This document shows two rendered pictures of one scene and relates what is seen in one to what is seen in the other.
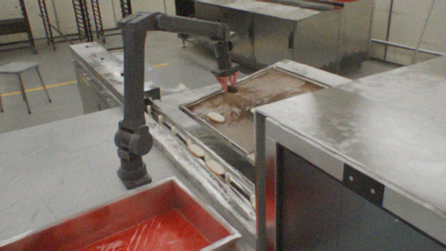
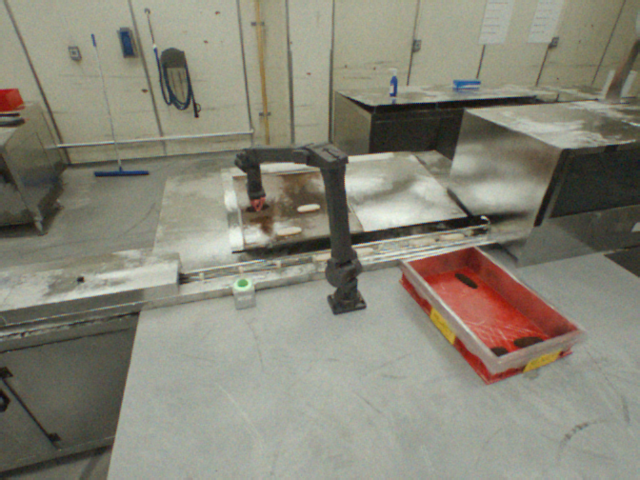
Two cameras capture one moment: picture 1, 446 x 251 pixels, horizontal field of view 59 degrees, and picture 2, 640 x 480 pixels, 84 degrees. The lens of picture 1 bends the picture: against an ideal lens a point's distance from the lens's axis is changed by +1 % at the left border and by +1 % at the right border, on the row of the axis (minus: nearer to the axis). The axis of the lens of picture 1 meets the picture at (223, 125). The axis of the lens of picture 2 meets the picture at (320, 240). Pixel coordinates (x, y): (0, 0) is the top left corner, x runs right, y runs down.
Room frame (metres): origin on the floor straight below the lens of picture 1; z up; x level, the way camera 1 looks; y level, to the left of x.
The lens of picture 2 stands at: (1.02, 1.21, 1.68)
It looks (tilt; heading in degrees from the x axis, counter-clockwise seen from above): 33 degrees down; 283
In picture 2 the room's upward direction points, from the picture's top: straight up
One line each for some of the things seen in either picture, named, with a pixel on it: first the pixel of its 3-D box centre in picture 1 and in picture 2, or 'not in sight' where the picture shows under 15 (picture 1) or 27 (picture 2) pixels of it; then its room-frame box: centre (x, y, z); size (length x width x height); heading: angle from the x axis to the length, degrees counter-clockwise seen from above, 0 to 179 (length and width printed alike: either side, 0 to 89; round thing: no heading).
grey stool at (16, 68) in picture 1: (21, 87); not in sight; (4.05, 2.12, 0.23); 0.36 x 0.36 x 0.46; 75
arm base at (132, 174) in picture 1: (132, 167); (347, 294); (1.13, 0.31, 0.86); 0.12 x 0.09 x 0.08; 29
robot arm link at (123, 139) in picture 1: (132, 143); (342, 274); (1.15, 0.30, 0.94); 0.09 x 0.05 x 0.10; 144
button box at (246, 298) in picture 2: not in sight; (244, 296); (1.48, 0.38, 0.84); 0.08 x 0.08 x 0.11; 29
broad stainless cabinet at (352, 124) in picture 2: not in sight; (433, 139); (0.70, -2.65, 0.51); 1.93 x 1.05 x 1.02; 29
